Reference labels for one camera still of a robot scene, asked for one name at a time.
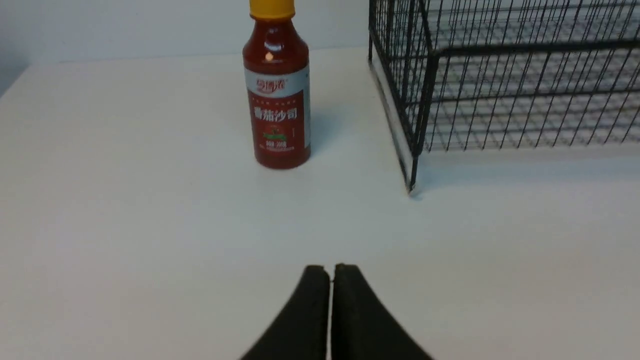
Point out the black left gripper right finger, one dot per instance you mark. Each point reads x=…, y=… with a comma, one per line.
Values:
x=361, y=326

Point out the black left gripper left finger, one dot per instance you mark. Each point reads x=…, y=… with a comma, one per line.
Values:
x=300, y=330

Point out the red sauce bottle yellow cap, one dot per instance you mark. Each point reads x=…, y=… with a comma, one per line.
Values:
x=276, y=64

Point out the black wire mesh shelf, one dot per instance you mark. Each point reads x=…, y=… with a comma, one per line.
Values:
x=466, y=75

